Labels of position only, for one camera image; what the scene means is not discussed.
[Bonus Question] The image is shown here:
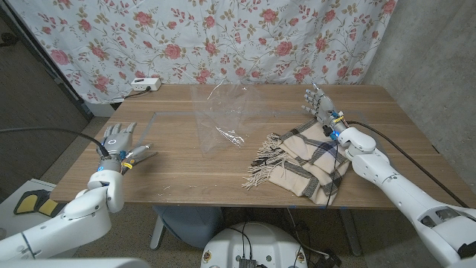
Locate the black power adapter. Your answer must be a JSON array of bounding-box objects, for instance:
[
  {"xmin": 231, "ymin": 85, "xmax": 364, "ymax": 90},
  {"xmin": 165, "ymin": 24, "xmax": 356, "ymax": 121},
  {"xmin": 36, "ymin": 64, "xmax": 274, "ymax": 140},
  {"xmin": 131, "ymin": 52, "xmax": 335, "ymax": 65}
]
[{"xmin": 315, "ymin": 249, "xmax": 342, "ymax": 268}]

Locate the floral print backdrop curtain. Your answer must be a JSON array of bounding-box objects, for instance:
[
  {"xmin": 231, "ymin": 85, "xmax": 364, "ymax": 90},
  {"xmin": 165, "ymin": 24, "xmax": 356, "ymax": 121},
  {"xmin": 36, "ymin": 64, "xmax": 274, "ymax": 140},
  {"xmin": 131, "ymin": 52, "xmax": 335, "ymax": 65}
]
[{"xmin": 7, "ymin": 0, "xmax": 399, "ymax": 105}]

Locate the white power strip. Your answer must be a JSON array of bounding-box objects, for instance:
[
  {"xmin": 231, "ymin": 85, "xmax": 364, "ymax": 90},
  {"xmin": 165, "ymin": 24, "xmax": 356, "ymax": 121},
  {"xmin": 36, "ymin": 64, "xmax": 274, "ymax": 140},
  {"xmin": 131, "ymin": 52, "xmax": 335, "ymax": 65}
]
[{"xmin": 129, "ymin": 77, "xmax": 163, "ymax": 92}]

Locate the beige plaid fringed scarf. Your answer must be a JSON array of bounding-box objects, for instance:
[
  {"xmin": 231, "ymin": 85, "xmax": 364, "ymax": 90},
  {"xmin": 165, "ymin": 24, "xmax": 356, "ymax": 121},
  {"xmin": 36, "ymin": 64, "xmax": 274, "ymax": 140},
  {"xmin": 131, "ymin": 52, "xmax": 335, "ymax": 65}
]
[{"xmin": 241, "ymin": 118, "xmax": 353, "ymax": 205}]

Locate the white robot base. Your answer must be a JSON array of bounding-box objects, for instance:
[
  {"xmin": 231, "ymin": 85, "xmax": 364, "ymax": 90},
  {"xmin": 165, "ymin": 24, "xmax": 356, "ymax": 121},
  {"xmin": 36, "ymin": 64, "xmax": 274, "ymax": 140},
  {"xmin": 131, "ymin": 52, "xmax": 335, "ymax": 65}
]
[{"xmin": 199, "ymin": 221, "xmax": 309, "ymax": 268}]

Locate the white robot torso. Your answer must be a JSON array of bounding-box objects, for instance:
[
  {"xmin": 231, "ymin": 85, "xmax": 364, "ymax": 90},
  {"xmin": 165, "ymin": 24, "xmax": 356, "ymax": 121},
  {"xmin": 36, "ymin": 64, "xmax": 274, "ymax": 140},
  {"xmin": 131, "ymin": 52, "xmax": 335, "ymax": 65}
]
[{"xmin": 0, "ymin": 257, "xmax": 152, "ymax": 268}]

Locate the grey metal table leg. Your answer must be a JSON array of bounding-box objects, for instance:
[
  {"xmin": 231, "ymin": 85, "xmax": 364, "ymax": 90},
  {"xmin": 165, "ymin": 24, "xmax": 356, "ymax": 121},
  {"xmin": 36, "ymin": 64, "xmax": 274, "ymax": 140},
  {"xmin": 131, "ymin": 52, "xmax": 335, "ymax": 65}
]
[{"xmin": 338, "ymin": 208, "xmax": 364, "ymax": 257}]

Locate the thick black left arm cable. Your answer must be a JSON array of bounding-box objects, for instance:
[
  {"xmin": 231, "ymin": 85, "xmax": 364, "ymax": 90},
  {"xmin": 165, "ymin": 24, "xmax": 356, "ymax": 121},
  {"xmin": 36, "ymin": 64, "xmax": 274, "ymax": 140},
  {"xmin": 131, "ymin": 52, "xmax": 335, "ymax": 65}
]
[{"xmin": 0, "ymin": 127, "xmax": 111, "ymax": 157}]

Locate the clear plastic bag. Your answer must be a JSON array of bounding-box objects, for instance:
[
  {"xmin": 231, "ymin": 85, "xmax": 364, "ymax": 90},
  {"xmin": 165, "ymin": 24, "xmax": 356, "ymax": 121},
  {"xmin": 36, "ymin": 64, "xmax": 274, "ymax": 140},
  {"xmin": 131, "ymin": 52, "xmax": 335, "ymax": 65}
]
[{"xmin": 191, "ymin": 80, "xmax": 268, "ymax": 156}]

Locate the grey chair under table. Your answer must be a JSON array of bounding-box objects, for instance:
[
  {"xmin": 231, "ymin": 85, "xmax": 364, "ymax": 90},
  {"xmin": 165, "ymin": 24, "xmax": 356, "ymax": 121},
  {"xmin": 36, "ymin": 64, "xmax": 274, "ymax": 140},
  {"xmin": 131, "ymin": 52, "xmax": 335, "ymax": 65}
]
[{"xmin": 150, "ymin": 205, "xmax": 224, "ymax": 249}]

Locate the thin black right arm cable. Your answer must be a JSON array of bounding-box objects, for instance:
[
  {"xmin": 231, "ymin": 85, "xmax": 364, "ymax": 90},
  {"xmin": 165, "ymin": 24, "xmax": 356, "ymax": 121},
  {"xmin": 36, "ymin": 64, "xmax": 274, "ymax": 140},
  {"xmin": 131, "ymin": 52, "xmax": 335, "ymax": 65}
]
[{"xmin": 325, "ymin": 139, "xmax": 340, "ymax": 208}]

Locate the white floor panel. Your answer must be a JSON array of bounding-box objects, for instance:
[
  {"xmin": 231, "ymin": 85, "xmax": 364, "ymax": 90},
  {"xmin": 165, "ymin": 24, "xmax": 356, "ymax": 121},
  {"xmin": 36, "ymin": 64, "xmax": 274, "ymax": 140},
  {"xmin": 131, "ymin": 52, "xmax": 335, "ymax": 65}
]
[{"xmin": 0, "ymin": 178, "xmax": 90, "ymax": 258}]

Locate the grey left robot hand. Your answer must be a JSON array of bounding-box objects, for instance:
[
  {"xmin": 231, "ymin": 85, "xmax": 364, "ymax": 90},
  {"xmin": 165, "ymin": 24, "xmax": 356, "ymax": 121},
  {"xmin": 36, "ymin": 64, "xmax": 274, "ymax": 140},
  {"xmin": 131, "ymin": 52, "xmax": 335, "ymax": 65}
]
[{"xmin": 97, "ymin": 121, "xmax": 154, "ymax": 173}]

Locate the black power strip cord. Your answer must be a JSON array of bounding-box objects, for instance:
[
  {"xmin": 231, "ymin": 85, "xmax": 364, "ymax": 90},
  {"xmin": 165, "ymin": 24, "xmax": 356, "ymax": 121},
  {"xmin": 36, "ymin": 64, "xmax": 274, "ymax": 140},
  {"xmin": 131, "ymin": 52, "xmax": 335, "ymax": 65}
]
[{"xmin": 124, "ymin": 87, "xmax": 152, "ymax": 100}]

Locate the yellow black floor object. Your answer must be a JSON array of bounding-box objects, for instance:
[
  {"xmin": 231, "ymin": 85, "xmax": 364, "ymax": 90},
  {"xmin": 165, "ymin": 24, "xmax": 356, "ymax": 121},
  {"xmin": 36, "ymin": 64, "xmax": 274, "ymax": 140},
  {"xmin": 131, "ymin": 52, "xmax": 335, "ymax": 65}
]
[{"xmin": 13, "ymin": 188, "xmax": 66, "ymax": 219}]

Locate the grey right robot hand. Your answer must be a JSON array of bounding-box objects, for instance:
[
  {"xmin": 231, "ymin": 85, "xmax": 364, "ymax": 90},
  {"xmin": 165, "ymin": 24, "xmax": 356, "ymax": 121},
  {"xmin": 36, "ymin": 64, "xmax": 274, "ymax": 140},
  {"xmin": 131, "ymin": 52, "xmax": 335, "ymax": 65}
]
[{"xmin": 301, "ymin": 83, "xmax": 349, "ymax": 137}]

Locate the black backdrop frame pole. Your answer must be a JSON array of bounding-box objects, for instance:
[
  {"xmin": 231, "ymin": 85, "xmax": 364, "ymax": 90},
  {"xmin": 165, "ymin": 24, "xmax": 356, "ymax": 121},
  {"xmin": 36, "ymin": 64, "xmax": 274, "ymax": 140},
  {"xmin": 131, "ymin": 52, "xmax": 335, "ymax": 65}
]
[{"xmin": 0, "ymin": 0, "xmax": 94, "ymax": 121}]

